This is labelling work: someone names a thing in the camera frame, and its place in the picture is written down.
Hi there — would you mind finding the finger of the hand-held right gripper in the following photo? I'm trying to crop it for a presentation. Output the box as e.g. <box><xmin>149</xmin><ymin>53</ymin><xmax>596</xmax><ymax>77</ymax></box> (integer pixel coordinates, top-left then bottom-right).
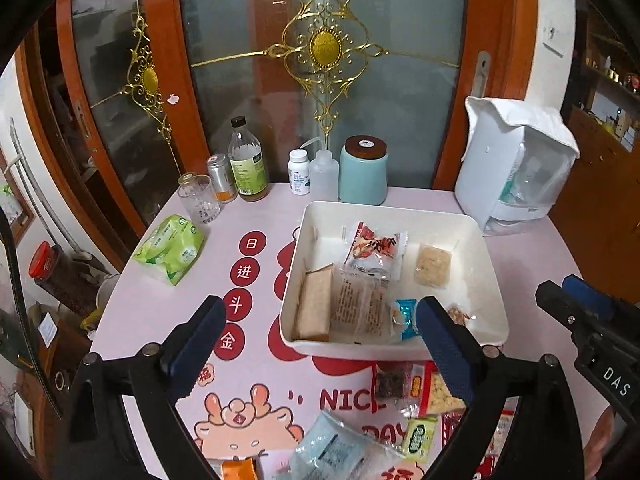
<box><xmin>561</xmin><ymin>275</ymin><xmax>616</xmax><ymax>321</ymax></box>
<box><xmin>536</xmin><ymin>281</ymin><xmax>593</xmax><ymax>341</ymax></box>

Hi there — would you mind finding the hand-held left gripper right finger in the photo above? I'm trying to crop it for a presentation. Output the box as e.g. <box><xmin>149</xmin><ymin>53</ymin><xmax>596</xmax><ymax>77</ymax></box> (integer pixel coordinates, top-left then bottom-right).
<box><xmin>416</xmin><ymin>296</ymin><xmax>586</xmax><ymax>480</ymax></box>

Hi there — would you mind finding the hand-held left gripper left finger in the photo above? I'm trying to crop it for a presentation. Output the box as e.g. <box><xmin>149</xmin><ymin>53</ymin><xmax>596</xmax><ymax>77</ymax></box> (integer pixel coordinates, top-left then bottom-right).
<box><xmin>65</xmin><ymin>296</ymin><xmax>227</xmax><ymax>480</ymax></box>

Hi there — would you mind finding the clear nut snack packet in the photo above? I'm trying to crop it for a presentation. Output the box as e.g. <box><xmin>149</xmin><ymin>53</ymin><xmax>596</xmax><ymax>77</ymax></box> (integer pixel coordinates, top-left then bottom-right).
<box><xmin>446</xmin><ymin>302</ymin><xmax>476</xmax><ymax>326</ymax></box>

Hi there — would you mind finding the rice cracker red packet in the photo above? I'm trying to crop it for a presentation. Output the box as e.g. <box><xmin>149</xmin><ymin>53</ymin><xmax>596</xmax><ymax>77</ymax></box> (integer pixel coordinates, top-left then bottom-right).
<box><xmin>417</xmin><ymin>362</ymin><xmax>476</xmax><ymax>417</ymax></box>

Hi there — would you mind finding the small blue snack packet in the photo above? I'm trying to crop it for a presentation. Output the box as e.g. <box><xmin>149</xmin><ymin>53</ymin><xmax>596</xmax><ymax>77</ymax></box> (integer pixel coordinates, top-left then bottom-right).
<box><xmin>392</xmin><ymin>299</ymin><xmax>421</xmax><ymax>342</ymax></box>

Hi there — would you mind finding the dark dried fruit packet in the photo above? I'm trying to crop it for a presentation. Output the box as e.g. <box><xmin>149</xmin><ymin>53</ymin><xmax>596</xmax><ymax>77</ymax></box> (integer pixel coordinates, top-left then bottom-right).
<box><xmin>375</xmin><ymin>362</ymin><xmax>426</xmax><ymax>403</ymax></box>

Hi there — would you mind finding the clear cracker packet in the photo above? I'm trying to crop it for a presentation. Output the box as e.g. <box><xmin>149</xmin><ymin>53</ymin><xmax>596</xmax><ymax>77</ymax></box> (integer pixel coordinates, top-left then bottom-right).
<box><xmin>414</xmin><ymin>243</ymin><xmax>453</xmax><ymax>288</ymax></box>

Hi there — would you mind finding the small green snack packet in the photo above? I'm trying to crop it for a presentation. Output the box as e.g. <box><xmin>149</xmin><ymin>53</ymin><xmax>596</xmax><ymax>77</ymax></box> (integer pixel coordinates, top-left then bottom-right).
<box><xmin>400</xmin><ymin>416</ymin><xmax>438</xmax><ymax>462</ymax></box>

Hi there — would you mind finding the clear printed bread packet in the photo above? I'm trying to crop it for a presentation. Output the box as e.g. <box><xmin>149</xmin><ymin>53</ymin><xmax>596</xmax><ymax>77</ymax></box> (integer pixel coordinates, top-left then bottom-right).
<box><xmin>292</xmin><ymin>262</ymin><xmax>396</xmax><ymax>343</ymax></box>

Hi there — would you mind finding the red white cartoon packet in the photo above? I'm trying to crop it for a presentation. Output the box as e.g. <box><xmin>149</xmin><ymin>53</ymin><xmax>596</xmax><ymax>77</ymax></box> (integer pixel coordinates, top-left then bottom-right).
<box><xmin>342</xmin><ymin>221</ymin><xmax>408</xmax><ymax>283</ymax></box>

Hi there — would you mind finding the orange white snack packet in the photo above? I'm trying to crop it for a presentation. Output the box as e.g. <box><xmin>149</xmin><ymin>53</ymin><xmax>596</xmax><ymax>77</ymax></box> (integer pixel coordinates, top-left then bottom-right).
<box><xmin>210</xmin><ymin>457</ymin><xmax>261</xmax><ymax>480</ymax></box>

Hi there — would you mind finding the light blue bread packet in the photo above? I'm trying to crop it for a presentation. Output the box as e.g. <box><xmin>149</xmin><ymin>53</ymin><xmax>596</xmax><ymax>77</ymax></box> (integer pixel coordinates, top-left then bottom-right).
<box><xmin>290</xmin><ymin>410</ymin><xmax>406</xmax><ymax>480</ymax></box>

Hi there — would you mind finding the white plastic tray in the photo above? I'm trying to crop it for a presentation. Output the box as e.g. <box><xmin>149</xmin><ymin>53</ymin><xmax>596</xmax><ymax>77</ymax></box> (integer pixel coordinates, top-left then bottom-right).
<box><xmin>277</xmin><ymin>200</ymin><xmax>511</xmax><ymax>361</ymax></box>

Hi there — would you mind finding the person's right hand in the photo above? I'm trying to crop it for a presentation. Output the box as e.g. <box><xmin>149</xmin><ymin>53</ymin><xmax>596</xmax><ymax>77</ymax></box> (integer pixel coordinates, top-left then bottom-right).
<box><xmin>585</xmin><ymin>405</ymin><xmax>621</xmax><ymax>480</ymax></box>

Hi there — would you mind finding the green tissue pack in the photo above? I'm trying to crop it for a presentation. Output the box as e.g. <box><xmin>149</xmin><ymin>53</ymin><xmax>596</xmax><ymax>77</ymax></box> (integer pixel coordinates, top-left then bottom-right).
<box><xmin>132</xmin><ymin>214</ymin><xmax>206</xmax><ymax>287</ymax></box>

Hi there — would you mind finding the wooden shelf cabinet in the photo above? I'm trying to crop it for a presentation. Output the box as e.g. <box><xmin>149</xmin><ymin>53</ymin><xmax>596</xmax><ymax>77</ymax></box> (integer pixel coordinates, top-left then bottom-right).
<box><xmin>570</xmin><ymin>10</ymin><xmax>640</xmax><ymax>221</ymax></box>

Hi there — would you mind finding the pink printed tablecloth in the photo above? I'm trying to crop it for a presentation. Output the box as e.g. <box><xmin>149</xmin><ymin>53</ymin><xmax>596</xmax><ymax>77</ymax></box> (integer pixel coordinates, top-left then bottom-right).
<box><xmin>90</xmin><ymin>185</ymin><xmax>621</xmax><ymax>480</ymax></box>

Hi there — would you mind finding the clear glass cup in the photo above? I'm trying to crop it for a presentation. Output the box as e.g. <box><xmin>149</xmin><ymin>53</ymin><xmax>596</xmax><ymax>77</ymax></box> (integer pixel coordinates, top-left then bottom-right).
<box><xmin>178</xmin><ymin>173</ymin><xmax>222</xmax><ymax>225</ymax></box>

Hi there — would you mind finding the white storage organizer box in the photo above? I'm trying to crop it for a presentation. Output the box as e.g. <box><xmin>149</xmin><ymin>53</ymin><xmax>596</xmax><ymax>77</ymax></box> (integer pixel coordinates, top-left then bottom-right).
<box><xmin>454</xmin><ymin>95</ymin><xmax>581</xmax><ymax>236</ymax></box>

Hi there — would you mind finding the red lid jar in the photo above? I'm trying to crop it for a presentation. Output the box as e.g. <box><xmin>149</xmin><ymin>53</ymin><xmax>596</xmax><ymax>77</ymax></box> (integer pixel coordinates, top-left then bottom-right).
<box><xmin>27</xmin><ymin>241</ymin><xmax>96</xmax><ymax>313</ymax></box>

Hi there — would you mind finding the small metal can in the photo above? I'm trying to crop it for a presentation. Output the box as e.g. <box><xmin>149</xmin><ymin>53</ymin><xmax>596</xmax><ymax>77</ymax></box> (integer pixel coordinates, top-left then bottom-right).
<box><xmin>207</xmin><ymin>155</ymin><xmax>238</xmax><ymax>204</ymax></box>

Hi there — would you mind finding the glass bottle green label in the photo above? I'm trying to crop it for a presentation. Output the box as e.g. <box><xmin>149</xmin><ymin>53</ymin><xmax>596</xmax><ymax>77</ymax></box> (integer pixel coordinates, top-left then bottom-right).
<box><xmin>228</xmin><ymin>116</ymin><xmax>268</xmax><ymax>202</ymax></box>

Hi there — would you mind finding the teal canister brown lid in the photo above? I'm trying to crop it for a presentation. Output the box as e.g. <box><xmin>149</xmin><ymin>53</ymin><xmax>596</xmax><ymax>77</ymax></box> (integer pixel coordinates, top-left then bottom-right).
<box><xmin>338</xmin><ymin>135</ymin><xmax>390</xmax><ymax>206</ymax></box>

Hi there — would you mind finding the white pill bottle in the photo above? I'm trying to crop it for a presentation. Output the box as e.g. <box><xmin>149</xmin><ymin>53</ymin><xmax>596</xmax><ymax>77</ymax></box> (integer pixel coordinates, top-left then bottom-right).
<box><xmin>288</xmin><ymin>149</ymin><xmax>312</xmax><ymax>196</ymax></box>

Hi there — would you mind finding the clear squeeze wash bottle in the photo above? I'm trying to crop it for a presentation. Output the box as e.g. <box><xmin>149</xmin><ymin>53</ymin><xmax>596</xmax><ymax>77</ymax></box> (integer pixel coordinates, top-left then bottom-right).
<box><xmin>299</xmin><ymin>136</ymin><xmax>341</xmax><ymax>198</ymax></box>

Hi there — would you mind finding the orange framed glass door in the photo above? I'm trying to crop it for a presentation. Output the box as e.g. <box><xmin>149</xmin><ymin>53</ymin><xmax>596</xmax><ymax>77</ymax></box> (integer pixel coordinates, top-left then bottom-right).
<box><xmin>15</xmin><ymin>0</ymin><xmax>211</xmax><ymax>271</ymax></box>
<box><xmin>142</xmin><ymin>0</ymin><xmax>538</xmax><ymax>201</ymax></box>

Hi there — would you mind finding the wooden picture frame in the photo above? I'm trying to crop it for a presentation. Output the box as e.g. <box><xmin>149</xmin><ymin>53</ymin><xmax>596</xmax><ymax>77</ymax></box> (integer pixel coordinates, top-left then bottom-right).
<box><xmin>0</xmin><ymin>150</ymin><xmax>38</xmax><ymax>241</ymax></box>

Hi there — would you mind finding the long metal handle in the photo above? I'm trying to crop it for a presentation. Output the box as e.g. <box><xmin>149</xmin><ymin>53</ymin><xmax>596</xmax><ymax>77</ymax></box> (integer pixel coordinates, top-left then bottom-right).
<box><xmin>9</xmin><ymin>117</ymin><xmax>76</xmax><ymax>251</ymax></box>

